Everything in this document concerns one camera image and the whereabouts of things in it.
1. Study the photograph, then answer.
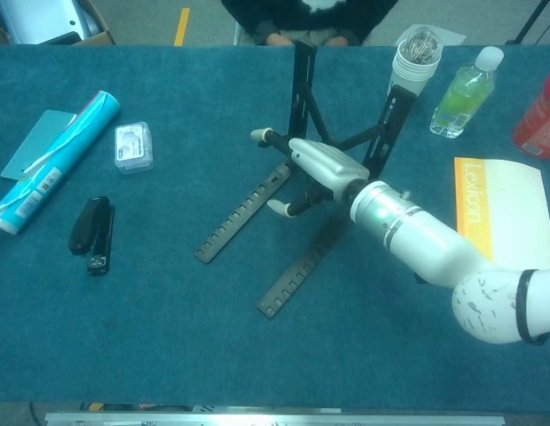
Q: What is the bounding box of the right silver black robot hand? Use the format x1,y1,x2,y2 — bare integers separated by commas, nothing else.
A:
250,127,371,219

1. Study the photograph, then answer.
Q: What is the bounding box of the black folding laptop stand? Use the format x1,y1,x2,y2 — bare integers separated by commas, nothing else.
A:
194,38,416,320

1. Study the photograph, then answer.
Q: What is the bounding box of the white cup of paper clips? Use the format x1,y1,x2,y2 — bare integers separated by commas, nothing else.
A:
387,25,444,97

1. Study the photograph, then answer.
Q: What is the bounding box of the clear bottle green label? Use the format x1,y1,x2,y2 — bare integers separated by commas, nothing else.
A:
429,45,506,139

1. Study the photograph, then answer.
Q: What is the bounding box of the person in black sweater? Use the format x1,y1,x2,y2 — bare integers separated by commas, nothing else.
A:
221,0,400,47

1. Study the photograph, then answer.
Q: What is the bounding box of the yellow white Lexicon book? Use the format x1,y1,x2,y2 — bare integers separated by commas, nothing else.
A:
453,156,550,272

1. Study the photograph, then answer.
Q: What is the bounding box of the small clear plastic box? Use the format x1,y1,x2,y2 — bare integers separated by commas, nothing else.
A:
114,121,155,175

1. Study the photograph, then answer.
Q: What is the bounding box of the yellow floor tape strip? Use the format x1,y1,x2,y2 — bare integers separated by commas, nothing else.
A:
173,7,192,47

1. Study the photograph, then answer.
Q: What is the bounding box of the red drink can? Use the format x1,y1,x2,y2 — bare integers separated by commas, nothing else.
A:
513,66,550,160

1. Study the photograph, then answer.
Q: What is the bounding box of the blue felt table cover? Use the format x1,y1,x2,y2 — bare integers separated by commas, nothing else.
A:
0,43,550,407

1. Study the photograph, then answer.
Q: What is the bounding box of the black tripod leg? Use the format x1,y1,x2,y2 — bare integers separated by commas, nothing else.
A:
505,0,550,45

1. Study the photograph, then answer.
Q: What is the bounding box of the black stapler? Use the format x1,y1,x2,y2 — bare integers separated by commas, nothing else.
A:
67,196,116,278

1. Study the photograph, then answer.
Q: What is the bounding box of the blue cling film roll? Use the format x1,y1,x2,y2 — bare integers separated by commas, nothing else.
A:
0,90,122,235

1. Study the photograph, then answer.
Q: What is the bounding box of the cardboard box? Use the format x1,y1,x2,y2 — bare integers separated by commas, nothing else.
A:
0,0,117,46

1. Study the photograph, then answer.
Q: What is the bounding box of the aluminium profile rail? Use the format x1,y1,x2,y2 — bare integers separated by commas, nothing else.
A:
43,412,507,426

